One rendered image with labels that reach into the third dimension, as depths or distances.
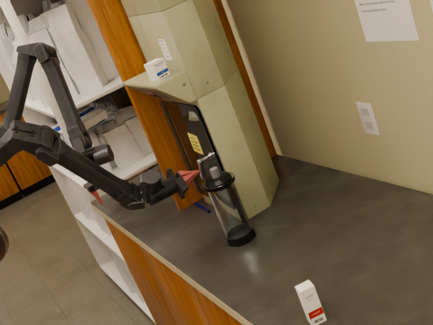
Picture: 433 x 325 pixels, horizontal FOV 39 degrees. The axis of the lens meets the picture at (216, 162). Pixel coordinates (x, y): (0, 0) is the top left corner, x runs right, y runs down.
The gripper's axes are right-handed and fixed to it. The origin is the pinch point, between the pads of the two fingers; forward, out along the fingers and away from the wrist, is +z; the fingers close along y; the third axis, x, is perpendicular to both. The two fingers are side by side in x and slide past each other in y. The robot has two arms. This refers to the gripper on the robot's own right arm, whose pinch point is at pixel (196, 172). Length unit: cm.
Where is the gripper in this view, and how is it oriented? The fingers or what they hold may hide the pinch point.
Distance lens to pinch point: 213.5
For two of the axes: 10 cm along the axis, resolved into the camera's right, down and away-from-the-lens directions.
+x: -1.1, 5.0, 8.6
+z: 8.2, -4.4, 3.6
